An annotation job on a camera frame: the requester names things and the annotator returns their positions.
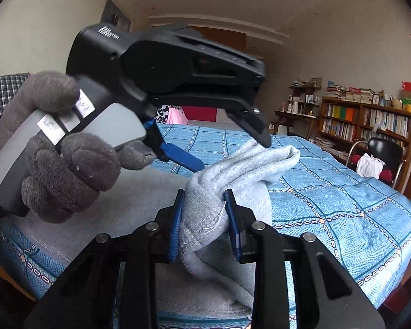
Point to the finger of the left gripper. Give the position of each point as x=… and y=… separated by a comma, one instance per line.
x=167, y=151
x=252, y=122

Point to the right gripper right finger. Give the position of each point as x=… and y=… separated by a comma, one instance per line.
x=326, y=295

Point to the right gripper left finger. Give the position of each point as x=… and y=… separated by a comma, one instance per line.
x=112, y=282

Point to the grey sweatpants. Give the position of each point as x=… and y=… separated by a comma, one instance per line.
x=205, y=280

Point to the grey gloved left hand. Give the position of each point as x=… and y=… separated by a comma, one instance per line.
x=68, y=180

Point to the pink quilt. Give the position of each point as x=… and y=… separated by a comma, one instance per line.
x=176, y=116

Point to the leopard print blanket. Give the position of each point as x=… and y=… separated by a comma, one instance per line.
x=162, y=114

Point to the red wardrobe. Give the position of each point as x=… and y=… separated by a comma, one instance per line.
x=199, y=113

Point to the dark wooden desk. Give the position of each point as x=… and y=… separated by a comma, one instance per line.
x=302, y=106

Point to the wooden bookshelf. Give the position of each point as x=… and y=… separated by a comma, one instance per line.
x=344, y=122

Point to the plaid pillow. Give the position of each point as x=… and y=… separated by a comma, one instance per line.
x=9, y=85

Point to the white cloth on chair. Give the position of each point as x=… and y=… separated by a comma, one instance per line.
x=369, y=166

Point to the black chair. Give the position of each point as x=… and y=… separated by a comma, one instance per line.
x=386, y=150

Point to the framed wall picture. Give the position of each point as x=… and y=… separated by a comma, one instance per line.
x=114, y=15

